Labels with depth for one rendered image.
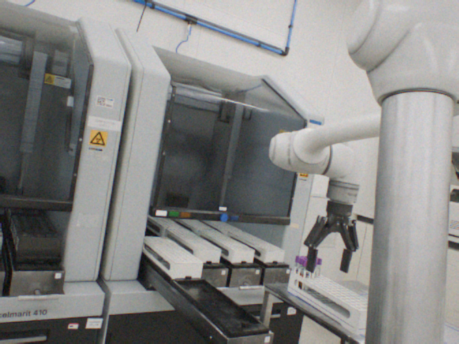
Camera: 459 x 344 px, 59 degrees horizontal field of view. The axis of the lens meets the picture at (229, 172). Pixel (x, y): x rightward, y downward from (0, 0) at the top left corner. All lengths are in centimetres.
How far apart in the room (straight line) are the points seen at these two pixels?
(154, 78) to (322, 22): 218
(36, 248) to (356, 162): 95
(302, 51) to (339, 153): 207
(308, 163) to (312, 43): 222
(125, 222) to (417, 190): 98
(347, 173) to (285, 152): 19
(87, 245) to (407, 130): 102
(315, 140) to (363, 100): 263
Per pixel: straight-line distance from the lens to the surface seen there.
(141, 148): 134
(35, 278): 127
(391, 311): 60
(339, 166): 118
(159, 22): 261
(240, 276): 153
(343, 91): 349
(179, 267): 126
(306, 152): 110
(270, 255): 163
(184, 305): 116
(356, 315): 114
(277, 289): 133
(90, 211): 133
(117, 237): 138
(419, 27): 66
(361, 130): 99
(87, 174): 131
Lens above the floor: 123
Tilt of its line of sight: 3 degrees down
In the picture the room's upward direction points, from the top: 10 degrees clockwise
